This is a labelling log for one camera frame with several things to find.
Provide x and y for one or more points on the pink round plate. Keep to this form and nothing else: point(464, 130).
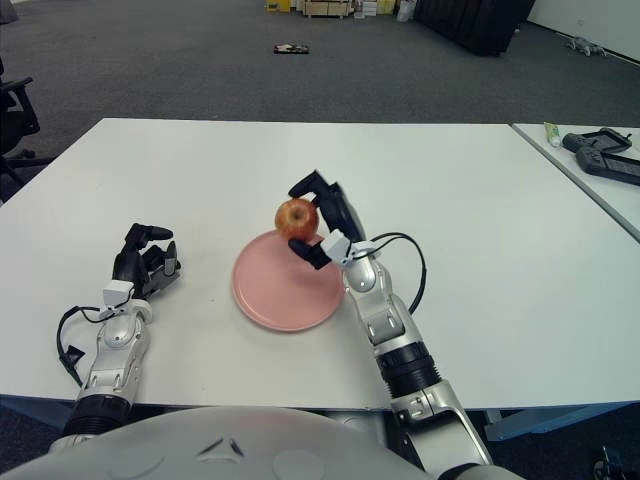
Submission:
point(285, 295)

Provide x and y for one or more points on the yellow cardboard box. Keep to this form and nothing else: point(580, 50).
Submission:
point(277, 6)

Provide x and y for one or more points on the black office chair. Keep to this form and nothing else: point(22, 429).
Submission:
point(15, 130)

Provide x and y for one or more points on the grey robot dog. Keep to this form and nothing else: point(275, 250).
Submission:
point(586, 46)

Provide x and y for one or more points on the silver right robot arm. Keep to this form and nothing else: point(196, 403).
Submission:
point(400, 350)

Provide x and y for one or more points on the black draped curtain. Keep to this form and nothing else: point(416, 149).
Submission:
point(475, 25)

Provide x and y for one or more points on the grey robot torso shell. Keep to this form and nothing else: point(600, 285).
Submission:
point(225, 450)

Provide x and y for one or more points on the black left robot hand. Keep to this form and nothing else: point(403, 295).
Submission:
point(126, 262)

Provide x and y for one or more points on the red yellow apple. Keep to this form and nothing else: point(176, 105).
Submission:
point(296, 218)

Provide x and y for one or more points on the black handheld controller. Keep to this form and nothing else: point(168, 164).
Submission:
point(608, 167)
point(596, 141)

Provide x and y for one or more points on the green white tube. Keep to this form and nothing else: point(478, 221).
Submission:
point(553, 133)

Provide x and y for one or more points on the white plastic bag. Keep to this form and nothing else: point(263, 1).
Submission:
point(405, 12)

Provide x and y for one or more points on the black flat tray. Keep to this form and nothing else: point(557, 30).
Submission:
point(291, 49)

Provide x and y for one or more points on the wooden pallet crate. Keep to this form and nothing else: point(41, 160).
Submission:
point(325, 9)

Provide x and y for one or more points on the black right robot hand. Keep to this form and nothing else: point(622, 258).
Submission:
point(340, 212)

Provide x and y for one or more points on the blue table frame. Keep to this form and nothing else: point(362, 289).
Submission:
point(540, 415)

